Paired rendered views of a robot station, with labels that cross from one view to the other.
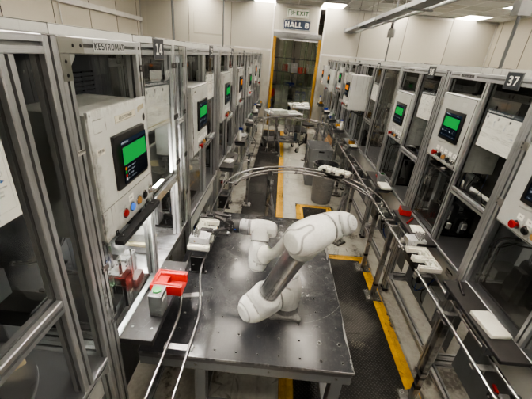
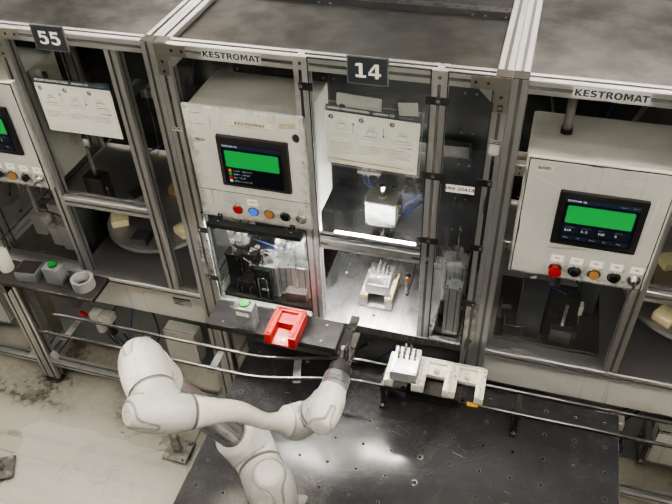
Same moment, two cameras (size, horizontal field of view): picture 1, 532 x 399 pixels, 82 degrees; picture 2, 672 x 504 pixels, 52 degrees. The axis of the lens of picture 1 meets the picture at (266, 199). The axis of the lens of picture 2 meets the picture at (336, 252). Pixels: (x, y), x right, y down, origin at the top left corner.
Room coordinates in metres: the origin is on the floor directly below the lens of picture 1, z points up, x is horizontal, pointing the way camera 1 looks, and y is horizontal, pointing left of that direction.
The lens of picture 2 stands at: (1.95, -1.23, 2.95)
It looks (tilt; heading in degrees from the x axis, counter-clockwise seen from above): 42 degrees down; 107
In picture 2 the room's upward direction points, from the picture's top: 3 degrees counter-clockwise
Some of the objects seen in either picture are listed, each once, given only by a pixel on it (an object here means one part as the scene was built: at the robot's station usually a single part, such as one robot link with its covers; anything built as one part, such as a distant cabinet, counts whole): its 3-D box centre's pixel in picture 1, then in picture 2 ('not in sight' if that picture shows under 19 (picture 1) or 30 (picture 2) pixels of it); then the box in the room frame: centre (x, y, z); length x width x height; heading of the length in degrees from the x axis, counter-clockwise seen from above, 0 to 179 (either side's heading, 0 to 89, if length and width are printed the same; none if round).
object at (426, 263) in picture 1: (418, 256); not in sight; (1.80, -1.10, 0.84); 0.37 x 0.14 x 0.10; 179
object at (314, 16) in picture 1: (297, 19); not in sight; (9.81, -0.41, 2.96); 1.23 x 0.08 x 0.68; 89
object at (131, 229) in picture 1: (138, 217); (254, 226); (1.11, 0.53, 1.37); 0.36 x 0.04 x 0.04; 179
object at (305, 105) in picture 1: (297, 120); not in sight; (8.40, -0.65, 0.48); 0.84 x 0.58 x 0.97; 7
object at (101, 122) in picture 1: (98, 161); (261, 151); (1.11, 0.66, 1.60); 0.42 x 0.29 x 0.46; 179
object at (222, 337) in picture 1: (257, 267); (396, 495); (1.75, 0.02, 0.66); 1.50 x 1.06 x 0.04; 179
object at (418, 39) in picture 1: (396, 80); not in sight; (9.76, -3.48, 1.65); 4.64 x 0.08 x 3.30; 89
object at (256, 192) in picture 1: (269, 160); not in sight; (6.19, 0.00, 0.01); 5.85 x 0.59 x 0.01; 179
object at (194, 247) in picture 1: (204, 236); (435, 381); (1.81, 0.40, 0.84); 0.36 x 0.14 x 0.10; 179
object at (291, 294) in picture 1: (286, 287); (270, 487); (1.36, -0.16, 0.85); 0.18 x 0.16 x 0.22; 132
